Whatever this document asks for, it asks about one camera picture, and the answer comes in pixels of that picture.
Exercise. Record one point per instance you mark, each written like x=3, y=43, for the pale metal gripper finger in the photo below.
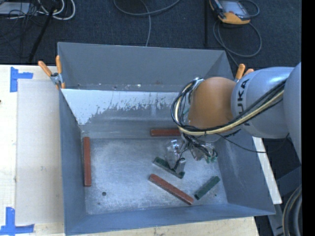
x=172, y=154
x=181, y=165

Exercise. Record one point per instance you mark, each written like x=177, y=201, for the dark green flat block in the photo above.
x=161, y=163
x=207, y=187

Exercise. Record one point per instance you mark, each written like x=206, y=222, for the red-brown flat block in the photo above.
x=171, y=188
x=87, y=161
x=163, y=132

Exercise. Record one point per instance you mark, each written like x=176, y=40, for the grey metal bin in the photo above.
x=123, y=161

